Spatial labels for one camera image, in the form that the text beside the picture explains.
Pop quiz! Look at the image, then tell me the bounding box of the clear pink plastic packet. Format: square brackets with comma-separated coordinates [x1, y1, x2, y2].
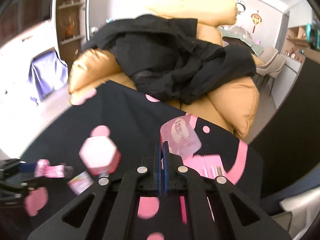
[160, 114, 202, 160]

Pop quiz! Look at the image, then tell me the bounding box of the red Chinese knot decoration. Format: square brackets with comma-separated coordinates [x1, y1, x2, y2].
[251, 10, 262, 33]

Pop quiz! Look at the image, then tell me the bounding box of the pink hexagonal box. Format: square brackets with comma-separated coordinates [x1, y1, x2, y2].
[79, 136, 121, 176]

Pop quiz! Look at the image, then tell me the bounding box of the black pink Kitty table cloth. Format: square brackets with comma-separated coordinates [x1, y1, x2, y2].
[22, 81, 263, 239]

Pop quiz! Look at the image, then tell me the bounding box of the beige dining chair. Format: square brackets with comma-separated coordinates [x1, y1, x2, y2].
[253, 47, 286, 96]

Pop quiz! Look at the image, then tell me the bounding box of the black jacket on sofa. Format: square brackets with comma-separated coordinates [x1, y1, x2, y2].
[82, 15, 256, 105]

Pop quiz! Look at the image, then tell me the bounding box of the dining table with cover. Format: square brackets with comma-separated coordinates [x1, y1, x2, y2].
[217, 25, 264, 56]

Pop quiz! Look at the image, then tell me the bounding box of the pink tissue box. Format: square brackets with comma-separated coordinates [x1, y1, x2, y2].
[183, 154, 230, 179]

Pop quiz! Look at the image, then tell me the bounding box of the wooden display shelf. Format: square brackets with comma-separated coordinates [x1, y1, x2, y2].
[51, 0, 88, 68]

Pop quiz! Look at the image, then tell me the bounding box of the purple plastic bag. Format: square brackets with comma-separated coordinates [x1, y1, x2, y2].
[28, 49, 68, 105]

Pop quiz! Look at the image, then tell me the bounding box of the beige blanket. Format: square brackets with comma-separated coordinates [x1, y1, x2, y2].
[272, 187, 320, 240]

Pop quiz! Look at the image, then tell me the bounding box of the pink yellow biscuit packet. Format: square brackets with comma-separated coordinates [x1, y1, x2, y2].
[34, 159, 94, 195]

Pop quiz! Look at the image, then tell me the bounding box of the orange leather sofa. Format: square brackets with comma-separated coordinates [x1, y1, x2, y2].
[68, 0, 262, 138]

